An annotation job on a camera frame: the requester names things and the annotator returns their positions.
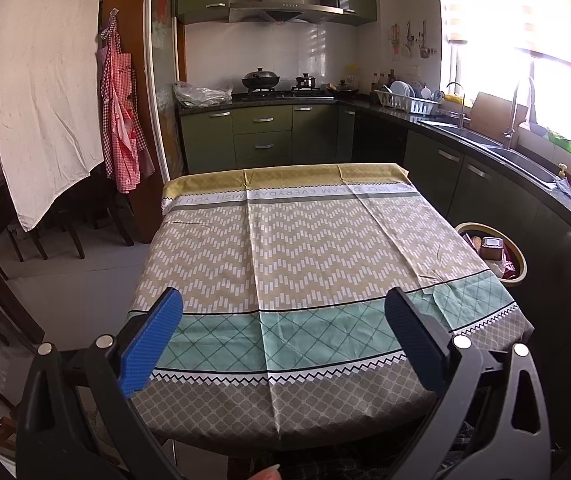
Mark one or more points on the clear plastic bag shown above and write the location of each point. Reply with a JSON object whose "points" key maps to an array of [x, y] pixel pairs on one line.
{"points": [[200, 95]]}

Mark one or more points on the black wok with lid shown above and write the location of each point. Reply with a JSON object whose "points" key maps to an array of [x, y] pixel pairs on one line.
{"points": [[260, 80]]}

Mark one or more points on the small black pot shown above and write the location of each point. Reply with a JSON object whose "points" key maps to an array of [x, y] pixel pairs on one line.
{"points": [[306, 82]]}

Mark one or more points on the wooden cutting board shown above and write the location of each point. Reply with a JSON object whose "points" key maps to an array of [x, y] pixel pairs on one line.
{"points": [[490, 112]]}

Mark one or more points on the grey rag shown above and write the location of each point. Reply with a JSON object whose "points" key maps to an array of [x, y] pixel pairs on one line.
{"points": [[568, 191]]}

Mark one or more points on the small yellow tap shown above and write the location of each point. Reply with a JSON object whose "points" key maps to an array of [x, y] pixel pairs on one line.
{"points": [[561, 170]]}

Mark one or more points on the small beige carton box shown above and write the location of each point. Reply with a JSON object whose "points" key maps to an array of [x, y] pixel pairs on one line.
{"points": [[491, 249]]}

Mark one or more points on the condiment bottles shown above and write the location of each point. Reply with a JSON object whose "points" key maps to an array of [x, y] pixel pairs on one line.
{"points": [[375, 80]]}

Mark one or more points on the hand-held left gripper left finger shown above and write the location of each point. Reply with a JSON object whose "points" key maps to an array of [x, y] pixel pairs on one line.
{"points": [[153, 340]]}

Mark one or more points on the red checkered apron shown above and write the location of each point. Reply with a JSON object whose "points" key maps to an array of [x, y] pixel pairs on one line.
{"points": [[120, 110]]}

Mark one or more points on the steel double sink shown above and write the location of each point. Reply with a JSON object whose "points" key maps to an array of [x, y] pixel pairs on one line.
{"points": [[525, 162]]}

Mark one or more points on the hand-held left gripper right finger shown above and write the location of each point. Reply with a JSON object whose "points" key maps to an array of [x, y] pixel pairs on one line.
{"points": [[415, 340]]}

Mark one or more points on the dark wooden chairs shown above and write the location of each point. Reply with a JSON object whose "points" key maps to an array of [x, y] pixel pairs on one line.
{"points": [[65, 210]]}

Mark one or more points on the yellow-rimmed dark waste bin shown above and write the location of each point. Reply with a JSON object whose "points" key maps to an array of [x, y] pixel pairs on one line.
{"points": [[520, 260]]}

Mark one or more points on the black kitchen countertop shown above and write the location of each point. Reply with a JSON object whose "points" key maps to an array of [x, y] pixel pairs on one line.
{"points": [[395, 112]]}

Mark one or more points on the hanging kitchen utensils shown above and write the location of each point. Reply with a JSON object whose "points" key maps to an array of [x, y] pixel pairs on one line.
{"points": [[408, 40]]}

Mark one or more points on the white dish rack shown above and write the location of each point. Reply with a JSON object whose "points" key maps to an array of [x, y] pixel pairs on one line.
{"points": [[410, 105]]}

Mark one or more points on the green sill item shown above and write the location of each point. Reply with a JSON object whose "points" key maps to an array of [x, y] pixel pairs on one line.
{"points": [[563, 141]]}

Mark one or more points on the striped window blind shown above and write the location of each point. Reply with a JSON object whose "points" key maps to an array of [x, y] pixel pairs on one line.
{"points": [[505, 0]]}

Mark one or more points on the black gas stove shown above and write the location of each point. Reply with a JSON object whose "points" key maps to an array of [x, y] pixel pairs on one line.
{"points": [[285, 94]]}

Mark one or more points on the small steel faucet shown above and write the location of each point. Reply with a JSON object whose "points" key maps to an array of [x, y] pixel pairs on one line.
{"points": [[461, 107]]}

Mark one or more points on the tall steel faucet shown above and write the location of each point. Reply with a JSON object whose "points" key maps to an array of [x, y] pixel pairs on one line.
{"points": [[511, 110]]}

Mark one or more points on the person's left hand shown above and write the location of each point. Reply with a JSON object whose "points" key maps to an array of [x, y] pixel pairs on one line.
{"points": [[265, 474]]}

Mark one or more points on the white hanging sheet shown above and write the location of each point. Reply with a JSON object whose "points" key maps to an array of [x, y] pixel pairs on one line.
{"points": [[40, 85]]}

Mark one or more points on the black frying pan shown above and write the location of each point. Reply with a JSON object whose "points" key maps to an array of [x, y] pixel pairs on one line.
{"points": [[348, 89]]}

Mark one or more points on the patterned tablecloth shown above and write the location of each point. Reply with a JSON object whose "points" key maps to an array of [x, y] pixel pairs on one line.
{"points": [[305, 240]]}

